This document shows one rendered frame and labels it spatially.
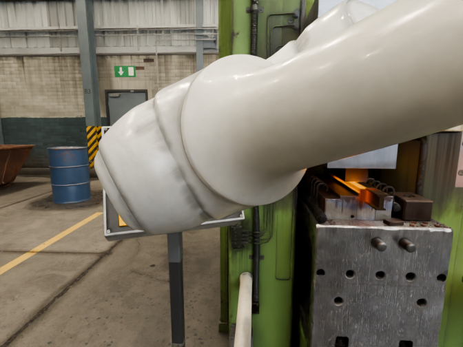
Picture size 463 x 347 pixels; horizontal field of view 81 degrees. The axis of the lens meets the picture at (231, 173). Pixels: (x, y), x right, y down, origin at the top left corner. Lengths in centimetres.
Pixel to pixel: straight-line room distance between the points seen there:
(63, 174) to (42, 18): 486
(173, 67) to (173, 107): 698
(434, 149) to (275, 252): 66
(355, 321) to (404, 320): 14
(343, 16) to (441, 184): 97
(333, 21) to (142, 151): 19
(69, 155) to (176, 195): 484
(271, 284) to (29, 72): 818
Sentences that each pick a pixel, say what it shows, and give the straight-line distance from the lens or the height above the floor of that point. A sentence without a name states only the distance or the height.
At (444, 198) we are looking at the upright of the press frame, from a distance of 121.
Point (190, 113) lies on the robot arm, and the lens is 16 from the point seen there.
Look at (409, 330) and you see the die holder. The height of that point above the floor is 59.
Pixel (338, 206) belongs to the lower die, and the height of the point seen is 96.
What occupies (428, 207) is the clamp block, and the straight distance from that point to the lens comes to 102.
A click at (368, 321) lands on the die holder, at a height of 61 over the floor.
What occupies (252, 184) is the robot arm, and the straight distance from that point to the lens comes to 17.
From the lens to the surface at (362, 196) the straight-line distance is 91.
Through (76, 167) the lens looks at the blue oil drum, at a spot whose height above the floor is 57.
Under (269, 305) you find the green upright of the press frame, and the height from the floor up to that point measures 51.
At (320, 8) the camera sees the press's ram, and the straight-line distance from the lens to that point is 92.
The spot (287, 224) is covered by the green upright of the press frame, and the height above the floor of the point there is 84.
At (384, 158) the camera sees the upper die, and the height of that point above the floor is 111.
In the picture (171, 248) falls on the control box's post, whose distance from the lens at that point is 86.
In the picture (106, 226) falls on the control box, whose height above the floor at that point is 98.
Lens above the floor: 119
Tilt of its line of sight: 9 degrees down
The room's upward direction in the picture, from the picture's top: straight up
